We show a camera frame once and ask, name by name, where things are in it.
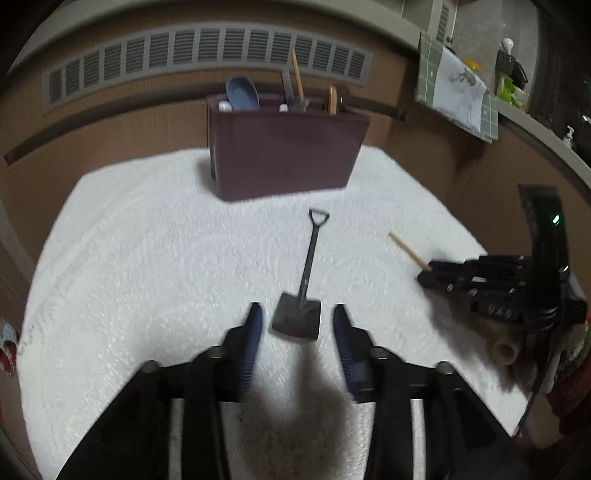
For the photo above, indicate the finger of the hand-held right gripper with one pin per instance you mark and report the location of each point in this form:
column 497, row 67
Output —
column 461, row 284
column 485, row 266

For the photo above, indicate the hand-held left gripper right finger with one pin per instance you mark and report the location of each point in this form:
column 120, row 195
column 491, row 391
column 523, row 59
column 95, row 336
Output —
column 344, row 346

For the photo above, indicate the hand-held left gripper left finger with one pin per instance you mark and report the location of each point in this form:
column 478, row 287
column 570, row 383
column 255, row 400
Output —
column 251, row 344

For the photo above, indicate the black shovel-shaped spoon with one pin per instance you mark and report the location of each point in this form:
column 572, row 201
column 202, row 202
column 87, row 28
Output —
column 298, row 318

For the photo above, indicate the light wooden chopstick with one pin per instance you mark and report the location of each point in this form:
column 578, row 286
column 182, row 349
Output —
column 298, row 74
column 408, row 251

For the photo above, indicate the brown plastic utensil holder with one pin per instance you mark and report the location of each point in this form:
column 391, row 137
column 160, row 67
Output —
column 286, row 152

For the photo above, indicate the wooden spoon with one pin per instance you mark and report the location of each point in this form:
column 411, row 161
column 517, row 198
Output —
column 332, row 99

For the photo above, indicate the blue spoon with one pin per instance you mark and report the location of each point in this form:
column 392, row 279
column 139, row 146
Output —
column 242, row 94

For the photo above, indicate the cardboard tube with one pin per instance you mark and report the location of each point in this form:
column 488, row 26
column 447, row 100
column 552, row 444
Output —
column 504, row 353

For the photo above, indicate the floral cloth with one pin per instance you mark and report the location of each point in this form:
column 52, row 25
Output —
column 572, row 383

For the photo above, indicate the white lace mat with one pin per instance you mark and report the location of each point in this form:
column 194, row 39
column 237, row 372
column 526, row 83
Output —
column 138, row 277

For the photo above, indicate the white pump bottle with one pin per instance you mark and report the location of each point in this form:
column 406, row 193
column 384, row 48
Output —
column 568, row 137

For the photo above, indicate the green plastic bag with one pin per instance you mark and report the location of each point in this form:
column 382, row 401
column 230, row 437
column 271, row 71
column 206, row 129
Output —
column 508, row 92

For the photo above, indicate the white deer print cloth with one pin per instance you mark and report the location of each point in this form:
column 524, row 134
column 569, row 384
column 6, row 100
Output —
column 457, row 87

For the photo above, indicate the green checked towel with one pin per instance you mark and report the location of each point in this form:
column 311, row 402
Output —
column 425, row 78

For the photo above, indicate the yellow object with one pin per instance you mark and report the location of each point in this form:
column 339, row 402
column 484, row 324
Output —
column 472, row 65

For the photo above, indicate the white bulb-shaped object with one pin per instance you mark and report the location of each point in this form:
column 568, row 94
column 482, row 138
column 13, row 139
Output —
column 508, row 45

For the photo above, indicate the brown wooden cabinet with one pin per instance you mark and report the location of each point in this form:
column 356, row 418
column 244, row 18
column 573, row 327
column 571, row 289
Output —
column 138, row 134

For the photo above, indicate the white round-tipped utensil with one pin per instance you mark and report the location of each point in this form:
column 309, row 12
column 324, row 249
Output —
column 225, row 106

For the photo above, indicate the patterned slipper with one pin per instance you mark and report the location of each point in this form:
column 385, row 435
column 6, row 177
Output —
column 8, row 348

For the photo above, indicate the white vented appliance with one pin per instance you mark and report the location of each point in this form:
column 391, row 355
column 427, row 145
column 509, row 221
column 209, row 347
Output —
column 442, row 21

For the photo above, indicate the grey vent grille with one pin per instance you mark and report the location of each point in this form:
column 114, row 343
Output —
column 207, row 50

